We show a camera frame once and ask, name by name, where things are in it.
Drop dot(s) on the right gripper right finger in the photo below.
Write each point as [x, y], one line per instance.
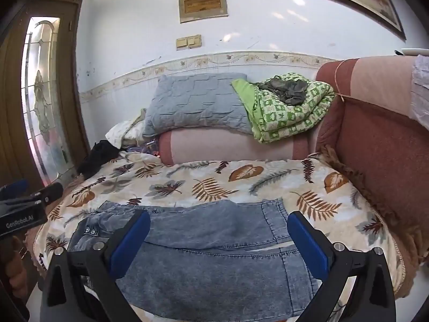
[372, 297]

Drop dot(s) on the black cloth pile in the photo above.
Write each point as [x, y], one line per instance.
[101, 153]

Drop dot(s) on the brown wooden glass door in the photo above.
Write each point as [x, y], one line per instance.
[42, 131]

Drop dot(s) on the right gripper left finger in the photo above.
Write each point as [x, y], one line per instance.
[81, 285]

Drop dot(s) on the blue denim pants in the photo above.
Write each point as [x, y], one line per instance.
[219, 261]

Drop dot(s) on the white lace cloth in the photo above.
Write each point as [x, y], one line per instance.
[419, 105]

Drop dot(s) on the dark olive crumpled garment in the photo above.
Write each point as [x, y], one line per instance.
[290, 91]

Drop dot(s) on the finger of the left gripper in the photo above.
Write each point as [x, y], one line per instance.
[49, 194]
[13, 190]

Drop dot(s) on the pink red sofa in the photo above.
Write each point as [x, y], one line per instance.
[367, 134]

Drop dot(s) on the white floral pillow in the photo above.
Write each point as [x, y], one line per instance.
[127, 133]

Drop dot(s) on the gold framed wall plaque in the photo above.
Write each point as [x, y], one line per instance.
[191, 10]

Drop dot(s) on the grey quilted pillow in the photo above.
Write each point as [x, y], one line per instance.
[195, 101]

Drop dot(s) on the green patterned folded quilt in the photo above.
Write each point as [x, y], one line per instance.
[272, 120]

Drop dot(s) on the person's left hand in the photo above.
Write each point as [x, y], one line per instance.
[13, 267]

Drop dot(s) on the beige wall switch panel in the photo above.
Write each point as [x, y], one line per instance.
[189, 42]

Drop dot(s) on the leaf print blanket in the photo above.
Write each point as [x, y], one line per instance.
[93, 209]

